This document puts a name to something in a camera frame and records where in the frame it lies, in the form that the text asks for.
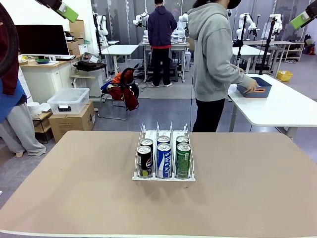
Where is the person in navy hoodie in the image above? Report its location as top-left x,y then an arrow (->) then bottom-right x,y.
148,0 -> 178,88

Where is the blue basket with orange handles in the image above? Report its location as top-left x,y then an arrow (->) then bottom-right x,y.
236,76 -> 272,99

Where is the large brown cardboard box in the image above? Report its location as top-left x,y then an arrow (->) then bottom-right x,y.
48,100 -> 96,143

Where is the small brown cardboard box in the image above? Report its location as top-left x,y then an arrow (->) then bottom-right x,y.
66,39 -> 81,56

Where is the person's right forearm grey sleeve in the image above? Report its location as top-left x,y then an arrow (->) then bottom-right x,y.
226,64 -> 252,87

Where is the tall brown cardboard box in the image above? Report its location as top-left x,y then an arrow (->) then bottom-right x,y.
68,19 -> 86,40

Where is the black bag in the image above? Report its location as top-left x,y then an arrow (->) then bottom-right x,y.
73,60 -> 107,72

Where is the black step stool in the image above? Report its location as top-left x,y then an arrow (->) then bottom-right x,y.
169,63 -> 184,83

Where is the small wooden shelf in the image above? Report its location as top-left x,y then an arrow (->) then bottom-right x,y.
31,111 -> 53,144

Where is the white roll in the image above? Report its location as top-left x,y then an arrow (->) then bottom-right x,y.
27,102 -> 43,116

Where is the white office table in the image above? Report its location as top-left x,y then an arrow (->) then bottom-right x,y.
231,44 -> 272,72
100,44 -> 140,76

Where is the red orange backpack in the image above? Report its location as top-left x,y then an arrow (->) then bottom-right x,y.
101,67 -> 140,112

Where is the metal frame chair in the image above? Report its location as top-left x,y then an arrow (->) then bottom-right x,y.
98,81 -> 139,121

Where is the person in grey hoodie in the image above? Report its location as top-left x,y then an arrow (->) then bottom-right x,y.
187,0 -> 260,133

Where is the grey packaged tray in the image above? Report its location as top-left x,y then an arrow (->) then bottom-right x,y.
82,52 -> 102,64

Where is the yellow plastic basket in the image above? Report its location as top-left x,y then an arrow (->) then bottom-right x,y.
276,70 -> 294,82

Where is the black computer monitor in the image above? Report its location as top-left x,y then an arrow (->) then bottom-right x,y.
15,24 -> 71,57

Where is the wooden shelf rack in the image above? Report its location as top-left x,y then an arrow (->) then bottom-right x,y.
282,41 -> 305,62

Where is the white keyboard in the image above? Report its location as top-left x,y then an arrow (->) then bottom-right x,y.
49,55 -> 77,61

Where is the person's right hand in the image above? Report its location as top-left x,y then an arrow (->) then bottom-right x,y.
244,79 -> 260,94

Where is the white wire can dispenser rack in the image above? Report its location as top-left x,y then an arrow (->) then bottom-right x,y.
132,121 -> 197,182

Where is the white side cabinet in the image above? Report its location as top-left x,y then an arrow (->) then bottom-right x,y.
70,68 -> 106,98

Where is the clear plastic storage bin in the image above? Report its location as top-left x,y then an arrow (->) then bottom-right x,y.
47,87 -> 91,116

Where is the large white table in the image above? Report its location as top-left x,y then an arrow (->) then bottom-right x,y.
227,73 -> 317,139

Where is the grey lab workbench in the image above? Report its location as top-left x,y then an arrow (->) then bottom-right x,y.
138,41 -> 191,83

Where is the white desk with wooden top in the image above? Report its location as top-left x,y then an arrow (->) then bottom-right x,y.
19,55 -> 84,105

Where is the black tripod stand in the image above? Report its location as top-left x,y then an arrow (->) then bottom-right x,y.
232,14 -> 249,73
252,14 -> 278,75

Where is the left arm black cable sleeve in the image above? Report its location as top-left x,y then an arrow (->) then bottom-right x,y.
0,3 -> 20,77

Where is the person in dark red jacket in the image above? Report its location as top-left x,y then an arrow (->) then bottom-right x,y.
0,14 -> 47,158

